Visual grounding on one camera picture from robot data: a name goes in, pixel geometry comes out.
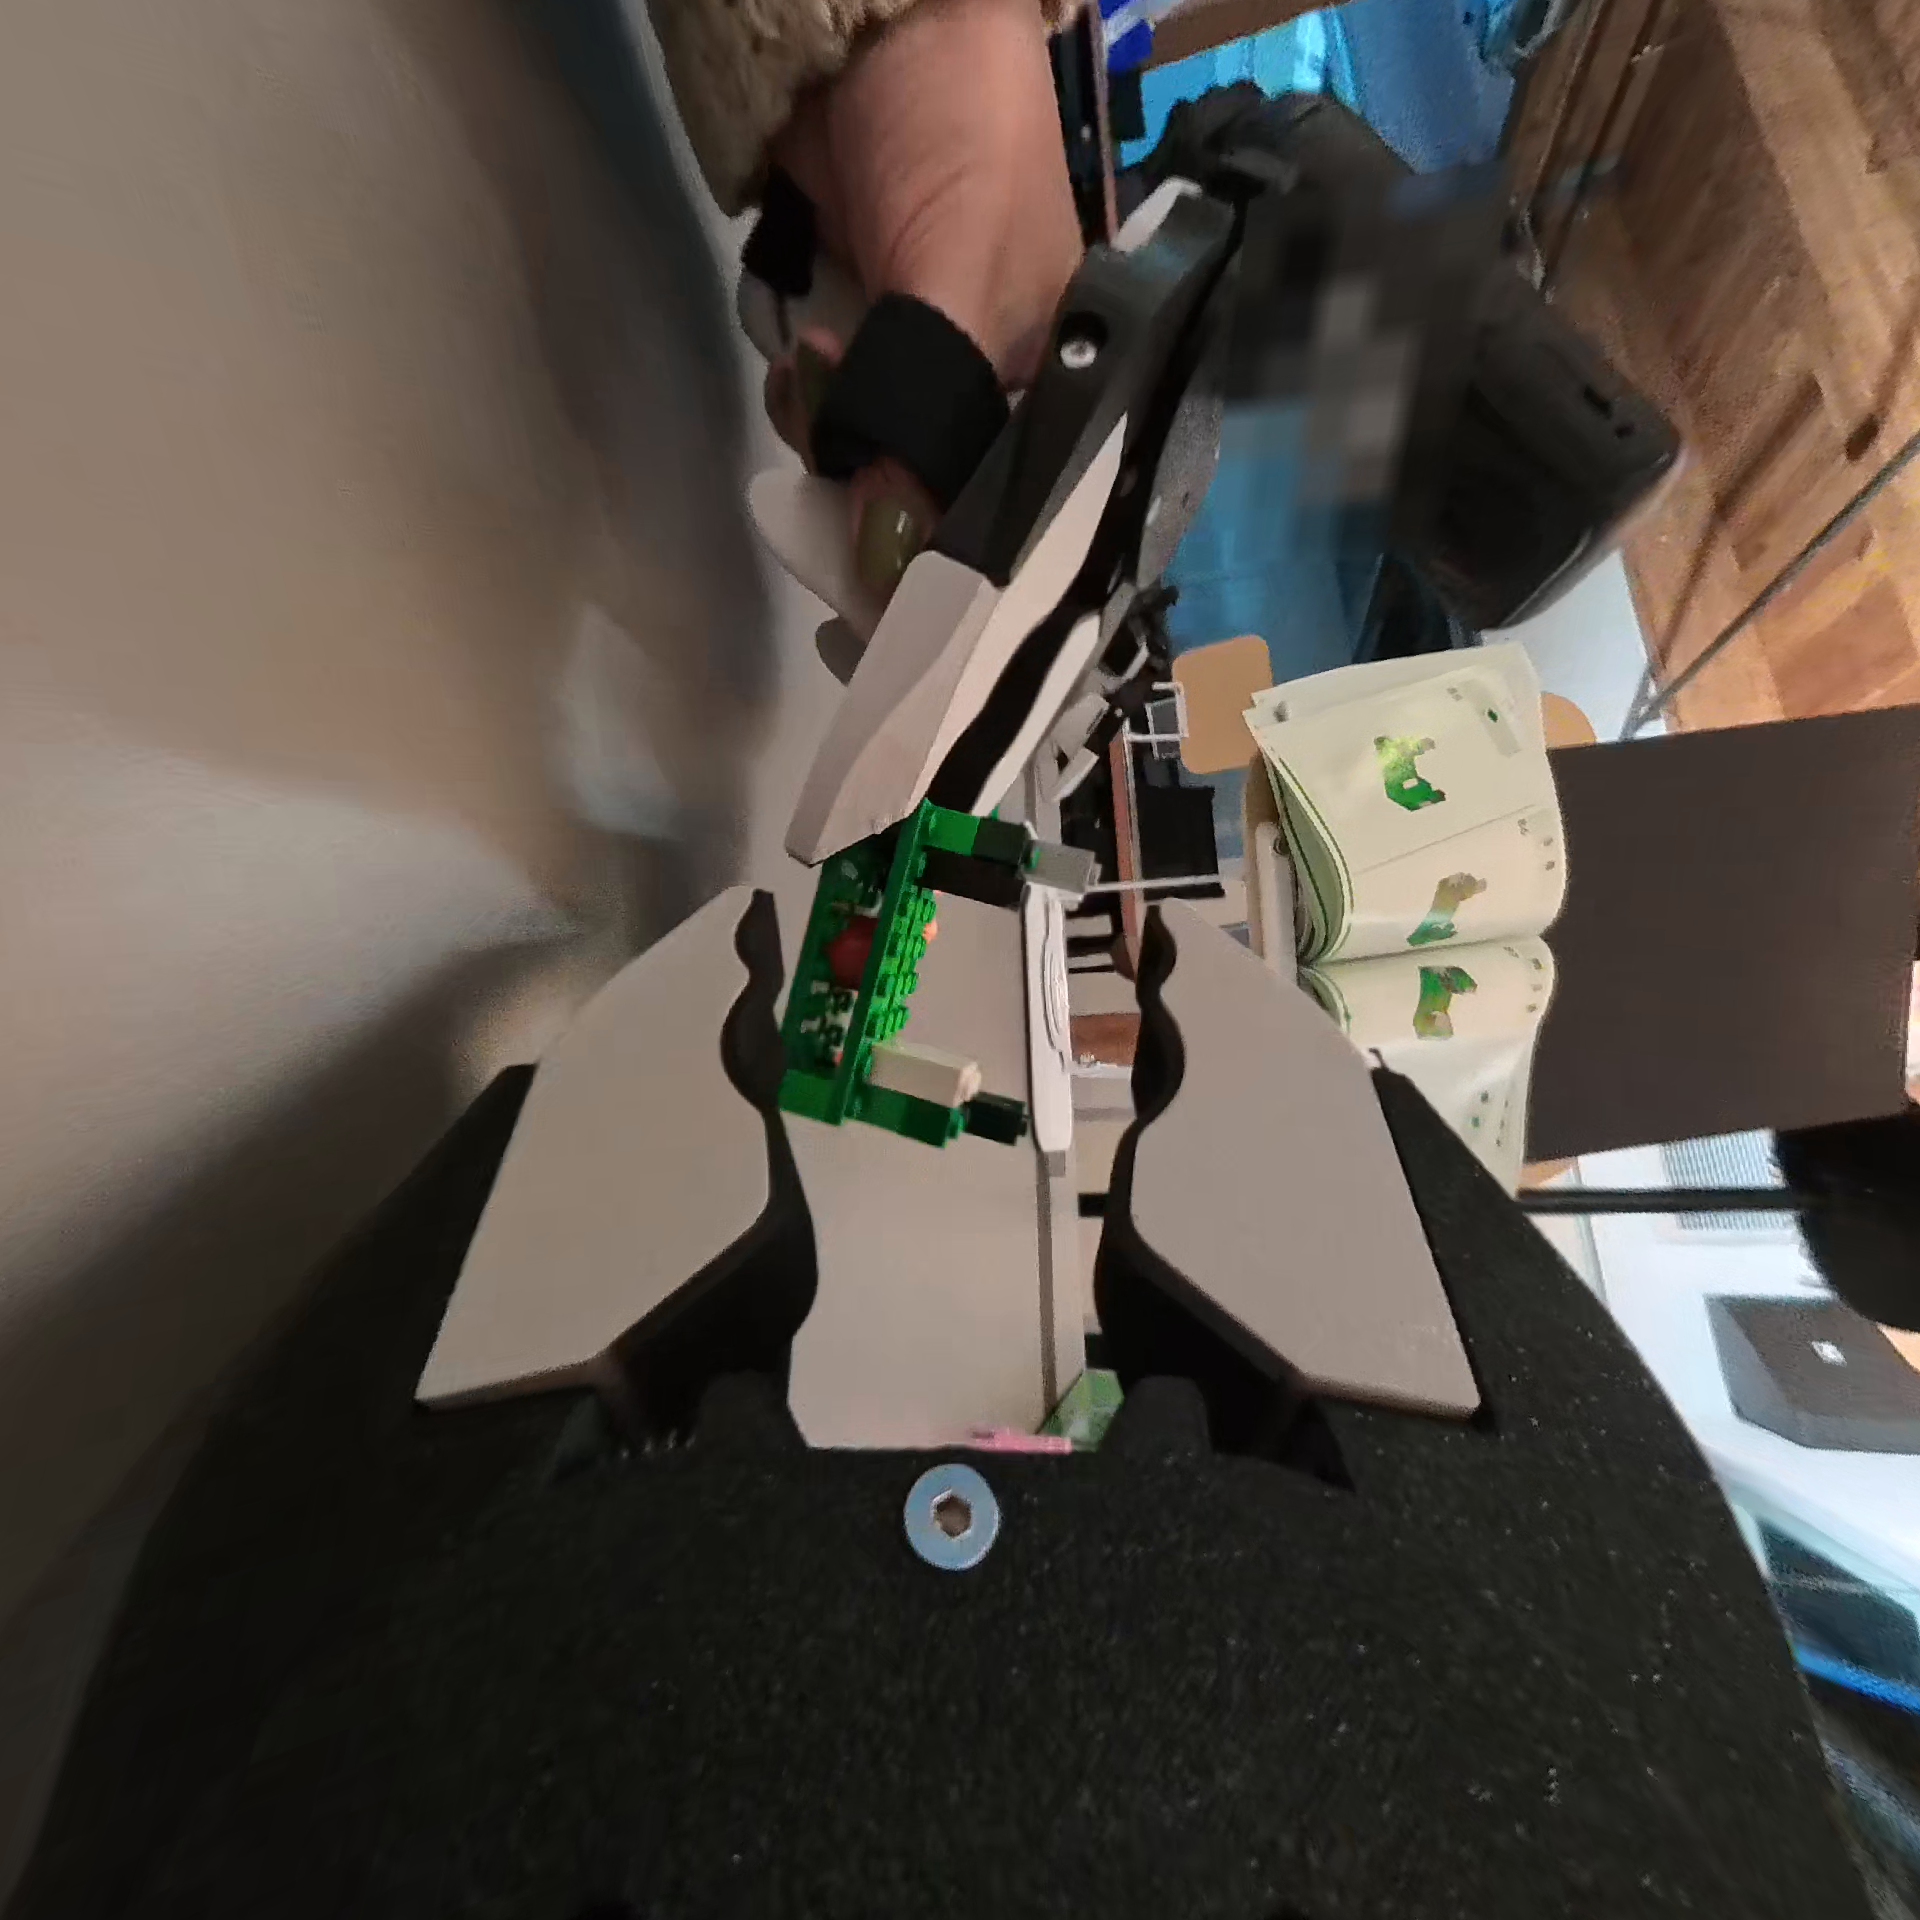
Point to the person's left hand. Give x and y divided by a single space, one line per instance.
931 194

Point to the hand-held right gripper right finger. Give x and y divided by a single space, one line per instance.
1291 1200

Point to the black fuzzy microphone cover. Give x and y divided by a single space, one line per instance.
1861 1231

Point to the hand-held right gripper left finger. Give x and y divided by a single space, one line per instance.
616 1184

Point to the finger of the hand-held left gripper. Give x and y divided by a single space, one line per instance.
1050 698
885 720

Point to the green cardboard box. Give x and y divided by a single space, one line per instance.
1090 1410

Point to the wall vent grille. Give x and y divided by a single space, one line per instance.
1725 1184

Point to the pink lego piece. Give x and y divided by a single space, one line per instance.
1021 1441

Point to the tan board acrylic stand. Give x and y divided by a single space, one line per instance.
1223 681

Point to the open instruction booklet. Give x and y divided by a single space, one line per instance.
1426 839

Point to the green lego build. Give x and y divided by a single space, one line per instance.
840 1021

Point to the black square box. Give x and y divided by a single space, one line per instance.
1800 1366

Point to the white book stand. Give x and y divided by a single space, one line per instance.
1048 1021

